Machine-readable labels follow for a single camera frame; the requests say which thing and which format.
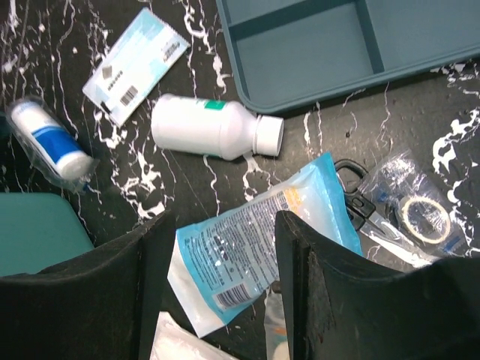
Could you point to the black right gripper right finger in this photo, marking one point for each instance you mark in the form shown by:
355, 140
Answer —
339, 305

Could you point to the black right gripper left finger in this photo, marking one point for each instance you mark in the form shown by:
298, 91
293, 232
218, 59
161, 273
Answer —
103, 304

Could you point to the clear bag of gauze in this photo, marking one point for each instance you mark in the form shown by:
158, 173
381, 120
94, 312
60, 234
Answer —
172, 342

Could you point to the black handled scissors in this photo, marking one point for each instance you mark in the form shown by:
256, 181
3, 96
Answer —
362, 212

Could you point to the blue cotton swab bag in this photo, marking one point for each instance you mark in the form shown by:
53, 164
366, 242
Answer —
222, 265

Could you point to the white plastic bottle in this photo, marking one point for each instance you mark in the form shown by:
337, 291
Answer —
224, 129

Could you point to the green medicine kit box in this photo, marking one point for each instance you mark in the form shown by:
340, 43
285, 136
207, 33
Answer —
39, 230

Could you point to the bag of cotton balls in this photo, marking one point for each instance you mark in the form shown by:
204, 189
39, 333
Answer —
275, 328

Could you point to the wrapped bandage roll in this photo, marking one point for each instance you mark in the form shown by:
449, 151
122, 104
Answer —
49, 146

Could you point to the light blue sachet packet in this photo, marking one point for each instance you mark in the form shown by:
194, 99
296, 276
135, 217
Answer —
142, 55

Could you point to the teal divider tray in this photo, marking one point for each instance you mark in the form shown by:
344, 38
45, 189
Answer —
288, 54

